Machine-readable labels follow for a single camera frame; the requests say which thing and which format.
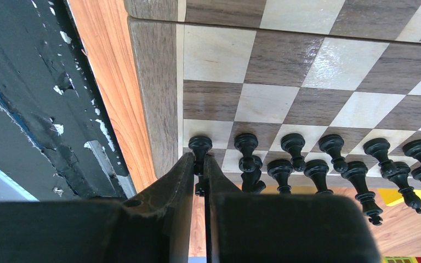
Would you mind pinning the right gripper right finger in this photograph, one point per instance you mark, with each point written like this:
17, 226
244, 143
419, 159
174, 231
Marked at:
247, 227

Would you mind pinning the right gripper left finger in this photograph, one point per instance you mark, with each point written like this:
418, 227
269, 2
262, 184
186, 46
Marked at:
153, 226

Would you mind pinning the black pawn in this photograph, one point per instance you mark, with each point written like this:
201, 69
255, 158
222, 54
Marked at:
200, 145

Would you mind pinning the wooden chess board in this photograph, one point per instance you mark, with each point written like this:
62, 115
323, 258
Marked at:
271, 68

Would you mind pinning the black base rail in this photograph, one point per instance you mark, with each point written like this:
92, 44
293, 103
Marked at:
56, 140

